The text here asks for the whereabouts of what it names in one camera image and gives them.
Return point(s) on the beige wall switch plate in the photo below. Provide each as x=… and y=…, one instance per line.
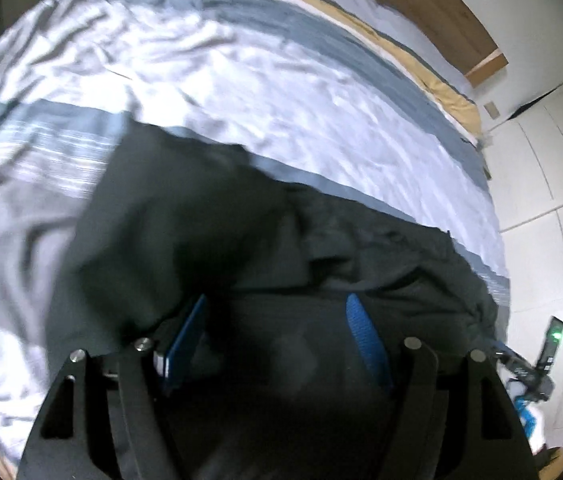
x=492, y=110

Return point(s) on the light blue pillow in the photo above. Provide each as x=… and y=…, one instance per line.
x=406, y=33

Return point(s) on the black puffer jacket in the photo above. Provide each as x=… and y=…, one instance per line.
x=277, y=388

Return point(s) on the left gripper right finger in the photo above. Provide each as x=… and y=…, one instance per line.
x=451, y=417

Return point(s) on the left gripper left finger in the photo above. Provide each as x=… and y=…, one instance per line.
x=103, y=417

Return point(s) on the wooden headboard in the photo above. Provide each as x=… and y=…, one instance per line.
x=457, y=33

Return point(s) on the striped duvet cover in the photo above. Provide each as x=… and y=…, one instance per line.
x=316, y=95

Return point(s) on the white wardrobe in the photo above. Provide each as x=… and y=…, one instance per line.
x=525, y=157

